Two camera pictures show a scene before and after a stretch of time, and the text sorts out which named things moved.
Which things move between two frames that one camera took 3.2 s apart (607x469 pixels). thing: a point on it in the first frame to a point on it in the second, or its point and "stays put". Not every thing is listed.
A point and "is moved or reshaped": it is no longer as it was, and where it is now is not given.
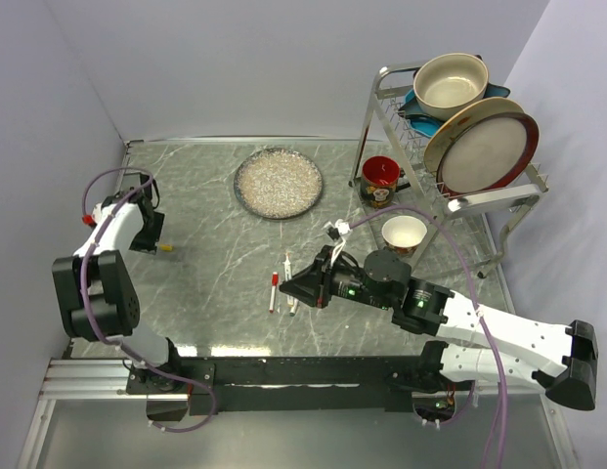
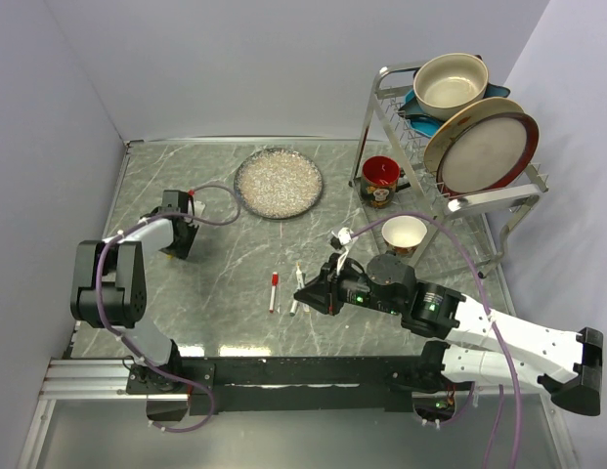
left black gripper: x=148 y=243 to x=183 y=252
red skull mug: x=379 y=181 stays put
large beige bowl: x=449 y=83 stays put
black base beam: x=289 y=385 stays put
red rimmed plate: x=488 y=153 stays put
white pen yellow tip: x=288 y=277 is moved or reshaped
